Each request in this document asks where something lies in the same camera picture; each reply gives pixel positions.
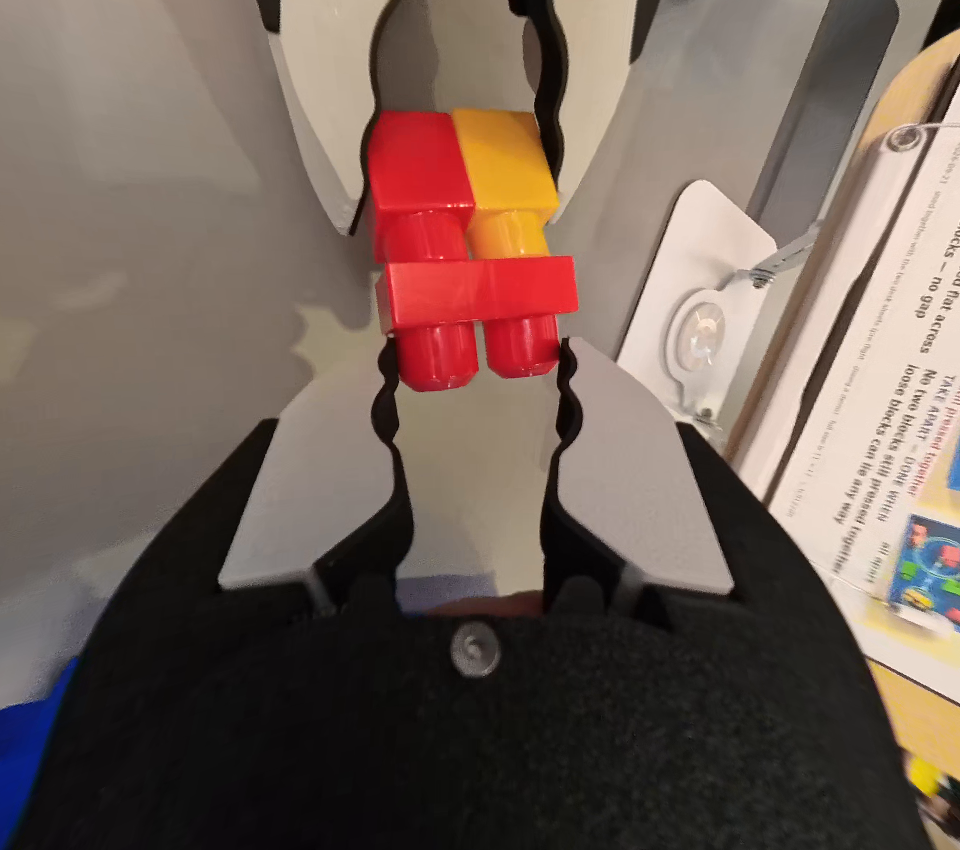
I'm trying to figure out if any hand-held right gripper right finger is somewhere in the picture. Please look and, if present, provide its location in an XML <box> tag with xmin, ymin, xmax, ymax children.
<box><xmin>541</xmin><ymin>336</ymin><xmax>736</xmax><ymax>613</ymax></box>

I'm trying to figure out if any person's right hand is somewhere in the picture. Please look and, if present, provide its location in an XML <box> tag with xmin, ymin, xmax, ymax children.
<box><xmin>420</xmin><ymin>590</ymin><xmax>546</xmax><ymax>619</ymax></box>

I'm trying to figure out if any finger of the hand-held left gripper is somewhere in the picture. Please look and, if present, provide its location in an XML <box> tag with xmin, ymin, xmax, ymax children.
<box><xmin>268</xmin><ymin>0</ymin><xmax>423</xmax><ymax>238</ymax></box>
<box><xmin>501</xmin><ymin>0</ymin><xmax>648</xmax><ymax>223</ymax></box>

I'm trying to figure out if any red one-stud block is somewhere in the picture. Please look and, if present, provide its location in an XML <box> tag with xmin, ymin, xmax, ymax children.
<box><xmin>365</xmin><ymin>110</ymin><xmax>477</xmax><ymax>264</ymax></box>

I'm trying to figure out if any printed instruction sheet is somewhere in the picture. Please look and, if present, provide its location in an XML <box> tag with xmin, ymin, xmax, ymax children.
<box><xmin>765</xmin><ymin>123</ymin><xmax>960</xmax><ymax>686</ymax></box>

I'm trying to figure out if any white wooden document stand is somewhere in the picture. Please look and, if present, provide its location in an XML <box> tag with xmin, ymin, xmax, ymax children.
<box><xmin>616</xmin><ymin>29</ymin><xmax>960</xmax><ymax>850</ymax></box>

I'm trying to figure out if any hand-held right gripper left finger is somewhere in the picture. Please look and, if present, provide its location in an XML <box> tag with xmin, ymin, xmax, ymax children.
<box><xmin>217</xmin><ymin>337</ymin><xmax>416</xmax><ymax>613</ymax></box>

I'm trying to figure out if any red two-stud block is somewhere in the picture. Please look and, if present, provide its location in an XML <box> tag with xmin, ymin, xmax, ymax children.
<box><xmin>375</xmin><ymin>255</ymin><xmax>582</xmax><ymax>392</ymax></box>

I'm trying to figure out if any yellow one-stud block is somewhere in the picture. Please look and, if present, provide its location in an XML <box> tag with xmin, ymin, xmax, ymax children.
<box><xmin>452</xmin><ymin>108</ymin><xmax>562</xmax><ymax>260</ymax></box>

